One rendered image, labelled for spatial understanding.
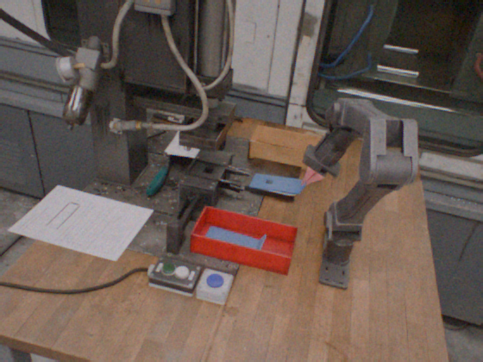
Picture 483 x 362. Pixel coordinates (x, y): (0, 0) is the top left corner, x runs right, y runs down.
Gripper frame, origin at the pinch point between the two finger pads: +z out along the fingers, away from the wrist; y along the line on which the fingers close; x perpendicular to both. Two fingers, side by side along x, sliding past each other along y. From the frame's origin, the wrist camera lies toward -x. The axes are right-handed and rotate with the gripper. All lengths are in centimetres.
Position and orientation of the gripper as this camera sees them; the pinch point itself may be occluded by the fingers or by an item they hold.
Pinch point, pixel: (304, 183)
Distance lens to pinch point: 124.2
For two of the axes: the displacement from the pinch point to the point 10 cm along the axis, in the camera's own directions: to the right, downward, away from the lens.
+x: -2.7, 5.1, -8.2
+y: -8.4, -5.4, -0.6
